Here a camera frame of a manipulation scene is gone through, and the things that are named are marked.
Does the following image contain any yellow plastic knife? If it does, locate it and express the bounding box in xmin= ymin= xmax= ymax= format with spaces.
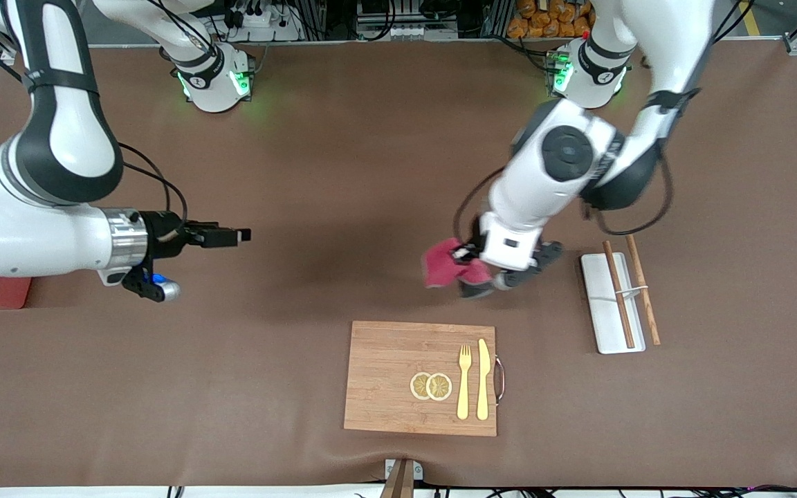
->
xmin=476 ymin=338 xmax=491 ymax=421

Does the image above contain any white power strip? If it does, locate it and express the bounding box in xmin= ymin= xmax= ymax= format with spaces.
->
xmin=222 ymin=0 xmax=302 ymax=42

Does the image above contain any pile of orange snack packets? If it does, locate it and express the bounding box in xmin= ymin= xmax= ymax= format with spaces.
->
xmin=507 ymin=0 xmax=594 ymax=39

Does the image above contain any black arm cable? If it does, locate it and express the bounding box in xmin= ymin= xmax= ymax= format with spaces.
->
xmin=452 ymin=158 xmax=677 ymax=244
xmin=116 ymin=142 xmax=189 ymax=216

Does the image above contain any bamboo cutting board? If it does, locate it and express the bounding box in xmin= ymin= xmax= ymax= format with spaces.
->
xmin=343 ymin=320 xmax=506 ymax=438

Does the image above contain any yellow plastic fork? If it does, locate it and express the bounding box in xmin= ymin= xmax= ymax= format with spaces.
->
xmin=457 ymin=344 xmax=473 ymax=421

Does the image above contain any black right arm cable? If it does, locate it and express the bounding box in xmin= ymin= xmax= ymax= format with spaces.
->
xmin=116 ymin=142 xmax=189 ymax=216

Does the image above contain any brown wooden chopstick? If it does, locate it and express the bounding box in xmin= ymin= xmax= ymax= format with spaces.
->
xmin=625 ymin=234 xmax=661 ymax=346
xmin=603 ymin=241 xmax=636 ymax=349

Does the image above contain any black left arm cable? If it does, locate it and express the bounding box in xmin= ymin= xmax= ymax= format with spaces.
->
xmin=452 ymin=158 xmax=677 ymax=244

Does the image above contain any pink and grey cloth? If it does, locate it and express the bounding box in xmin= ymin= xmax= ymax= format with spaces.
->
xmin=421 ymin=237 xmax=503 ymax=299

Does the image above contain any white rectangular tray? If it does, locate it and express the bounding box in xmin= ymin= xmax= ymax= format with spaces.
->
xmin=580 ymin=252 xmax=647 ymax=355

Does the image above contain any grey metal table bracket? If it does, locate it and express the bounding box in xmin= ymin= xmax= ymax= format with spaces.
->
xmin=385 ymin=459 xmax=424 ymax=498

